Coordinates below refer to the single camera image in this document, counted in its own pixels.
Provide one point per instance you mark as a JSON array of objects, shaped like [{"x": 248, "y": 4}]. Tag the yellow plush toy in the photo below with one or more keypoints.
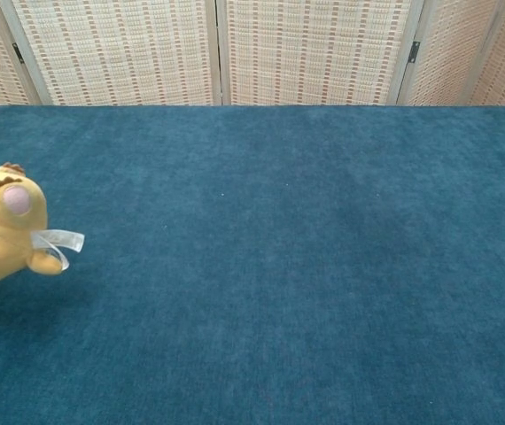
[{"x": 4, "y": 230}]

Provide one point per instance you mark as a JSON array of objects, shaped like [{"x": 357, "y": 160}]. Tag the black screen hinge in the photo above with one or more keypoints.
[
  {"x": 414, "y": 53},
  {"x": 17, "y": 52}
]

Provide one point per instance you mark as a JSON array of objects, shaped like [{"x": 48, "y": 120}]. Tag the blue table cloth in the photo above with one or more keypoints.
[{"x": 279, "y": 265}]

